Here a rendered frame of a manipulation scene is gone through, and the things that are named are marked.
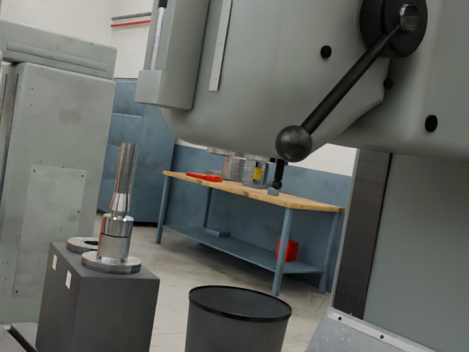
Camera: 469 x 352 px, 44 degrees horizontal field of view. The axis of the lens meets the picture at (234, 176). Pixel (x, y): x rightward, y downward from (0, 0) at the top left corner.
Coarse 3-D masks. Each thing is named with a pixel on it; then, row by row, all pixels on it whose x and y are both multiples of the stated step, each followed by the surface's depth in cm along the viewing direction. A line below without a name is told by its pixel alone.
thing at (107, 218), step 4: (104, 216) 86; (108, 216) 86; (112, 216) 87; (128, 216) 89; (104, 220) 86; (108, 220) 85; (112, 220) 85; (116, 220) 85; (120, 220) 85; (124, 220) 86; (128, 220) 86; (132, 220) 87; (116, 224) 85; (120, 224) 85; (124, 224) 86; (128, 224) 86; (132, 224) 87
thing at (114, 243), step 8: (104, 224) 86; (112, 224) 85; (104, 232) 86; (112, 232) 85; (120, 232) 85; (128, 232) 86; (104, 240) 86; (112, 240) 85; (120, 240) 86; (128, 240) 87; (104, 248) 86; (112, 248) 85; (120, 248) 86; (128, 248) 87; (104, 256) 86; (112, 256) 85; (120, 256) 86
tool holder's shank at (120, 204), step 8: (128, 144) 86; (120, 152) 86; (128, 152) 86; (120, 160) 86; (128, 160) 86; (120, 168) 86; (128, 168) 86; (120, 176) 86; (128, 176) 86; (120, 184) 86; (128, 184) 86; (120, 192) 86; (128, 192) 87; (112, 200) 86; (120, 200) 86; (128, 200) 87; (112, 208) 86; (120, 208) 86; (128, 208) 87; (120, 216) 86
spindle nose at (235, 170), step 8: (224, 160) 59; (232, 160) 58; (240, 160) 57; (224, 168) 59; (232, 168) 58; (240, 168) 57; (248, 168) 57; (264, 168) 58; (224, 176) 59; (232, 176) 58; (240, 176) 58; (248, 176) 58; (264, 176) 58; (256, 184) 58; (264, 184) 59
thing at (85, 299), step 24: (72, 240) 96; (96, 240) 99; (48, 264) 98; (72, 264) 85; (96, 264) 83; (120, 264) 85; (48, 288) 96; (72, 288) 83; (96, 288) 81; (120, 288) 83; (144, 288) 84; (48, 312) 94; (72, 312) 81; (96, 312) 81; (120, 312) 83; (144, 312) 85; (48, 336) 92; (72, 336) 80; (96, 336) 82; (120, 336) 84; (144, 336) 85
